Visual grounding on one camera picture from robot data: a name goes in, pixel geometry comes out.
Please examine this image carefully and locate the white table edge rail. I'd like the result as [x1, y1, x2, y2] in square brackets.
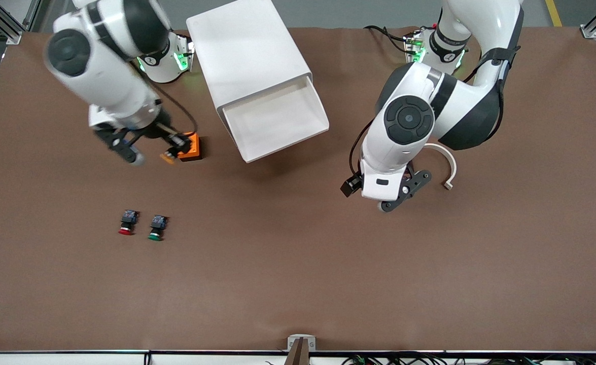
[0, 350, 596, 365]

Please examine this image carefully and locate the brown stand bar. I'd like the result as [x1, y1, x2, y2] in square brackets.
[284, 338, 311, 365]

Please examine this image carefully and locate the green mushroom push button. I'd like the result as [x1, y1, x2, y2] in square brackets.
[148, 214, 169, 241]

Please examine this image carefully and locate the red mushroom push button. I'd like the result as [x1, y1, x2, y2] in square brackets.
[118, 209, 140, 236]

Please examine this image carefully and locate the white curved plastic part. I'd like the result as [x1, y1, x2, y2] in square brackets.
[424, 143, 457, 191]

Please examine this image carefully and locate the grey metal bracket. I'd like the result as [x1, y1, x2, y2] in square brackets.
[287, 334, 317, 352]

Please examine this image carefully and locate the orange button enclosure box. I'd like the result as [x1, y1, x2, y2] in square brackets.
[175, 132, 202, 162]

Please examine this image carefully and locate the black left base cable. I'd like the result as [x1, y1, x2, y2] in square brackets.
[364, 24, 411, 54]

